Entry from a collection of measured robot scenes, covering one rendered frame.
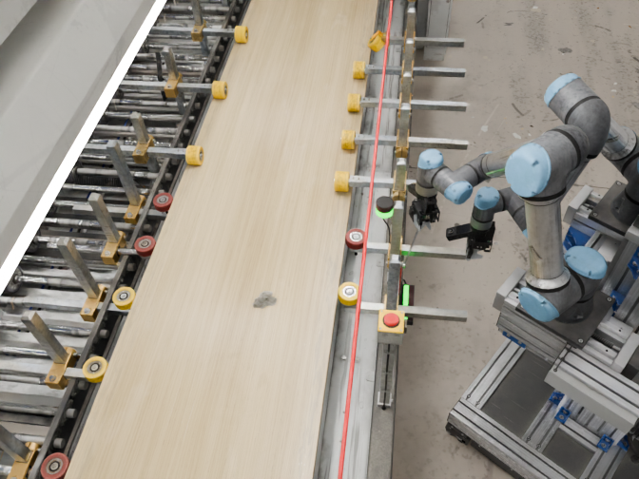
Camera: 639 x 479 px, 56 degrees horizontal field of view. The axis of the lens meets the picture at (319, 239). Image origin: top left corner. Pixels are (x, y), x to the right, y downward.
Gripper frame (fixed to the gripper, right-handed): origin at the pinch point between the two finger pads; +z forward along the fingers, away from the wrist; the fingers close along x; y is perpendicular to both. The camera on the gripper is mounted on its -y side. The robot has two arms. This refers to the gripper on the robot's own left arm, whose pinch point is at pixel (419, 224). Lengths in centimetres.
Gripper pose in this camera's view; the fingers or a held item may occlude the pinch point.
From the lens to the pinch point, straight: 216.1
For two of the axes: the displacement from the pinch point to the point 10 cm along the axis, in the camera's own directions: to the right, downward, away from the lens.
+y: 2.1, 7.5, -6.3
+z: 0.5, 6.4, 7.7
